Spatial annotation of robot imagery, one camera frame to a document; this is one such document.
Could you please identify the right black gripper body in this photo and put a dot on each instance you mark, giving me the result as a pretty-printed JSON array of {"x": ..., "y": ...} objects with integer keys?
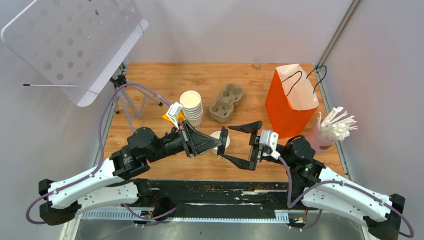
[{"x": 256, "y": 152}]

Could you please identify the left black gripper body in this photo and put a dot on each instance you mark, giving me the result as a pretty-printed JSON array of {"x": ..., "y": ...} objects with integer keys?
[{"x": 185, "y": 139}]

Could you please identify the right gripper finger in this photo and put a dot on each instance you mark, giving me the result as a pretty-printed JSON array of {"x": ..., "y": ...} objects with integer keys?
[
  {"x": 242, "y": 164},
  {"x": 249, "y": 128}
]

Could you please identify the black coffee cup lid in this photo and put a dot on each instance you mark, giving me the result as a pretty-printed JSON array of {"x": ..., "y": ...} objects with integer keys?
[{"x": 223, "y": 138}]

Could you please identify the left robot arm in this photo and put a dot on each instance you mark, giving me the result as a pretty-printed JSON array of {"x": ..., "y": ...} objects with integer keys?
[{"x": 114, "y": 181}]

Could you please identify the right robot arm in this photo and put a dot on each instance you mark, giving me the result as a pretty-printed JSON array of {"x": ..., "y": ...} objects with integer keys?
[{"x": 314, "y": 185}]

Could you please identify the yellow plastic triangle holder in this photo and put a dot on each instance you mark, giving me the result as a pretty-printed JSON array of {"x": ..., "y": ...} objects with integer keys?
[{"x": 180, "y": 117}]

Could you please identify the stack of white paper cups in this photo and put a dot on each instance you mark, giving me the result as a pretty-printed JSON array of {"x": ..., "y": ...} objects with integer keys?
[{"x": 192, "y": 107}]

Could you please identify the stacked pulp cup carriers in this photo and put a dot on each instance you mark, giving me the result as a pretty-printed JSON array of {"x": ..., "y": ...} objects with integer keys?
[{"x": 222, "y": 108}]

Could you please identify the orange paper bag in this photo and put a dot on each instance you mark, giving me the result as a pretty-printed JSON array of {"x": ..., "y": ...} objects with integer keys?
[{"x": 291, "y": 100}]

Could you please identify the white tripod stand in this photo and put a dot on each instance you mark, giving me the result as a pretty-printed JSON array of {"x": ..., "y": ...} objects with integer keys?
[{"x": 129, "y": 108}]

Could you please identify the pink cup of wrapped straws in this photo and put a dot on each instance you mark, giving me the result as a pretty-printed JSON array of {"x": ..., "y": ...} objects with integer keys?
[{"x": 333, "y": 128}]

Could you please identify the clear perforated acrylic panel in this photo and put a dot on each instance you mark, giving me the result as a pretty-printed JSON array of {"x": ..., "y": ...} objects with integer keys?
[{"x": 76, "y": 44}]

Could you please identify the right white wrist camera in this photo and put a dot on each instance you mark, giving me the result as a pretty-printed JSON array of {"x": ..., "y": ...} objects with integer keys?
[{"x": 268, "y": 142}]

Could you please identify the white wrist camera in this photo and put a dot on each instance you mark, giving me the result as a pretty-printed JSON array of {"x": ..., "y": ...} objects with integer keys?
[
  {"x": 172, "y": 113},
  {"x": 268, "y": 142}
]

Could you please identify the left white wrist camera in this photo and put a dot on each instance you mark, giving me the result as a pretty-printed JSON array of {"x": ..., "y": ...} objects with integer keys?
[{"x": 172, "y": 113}]

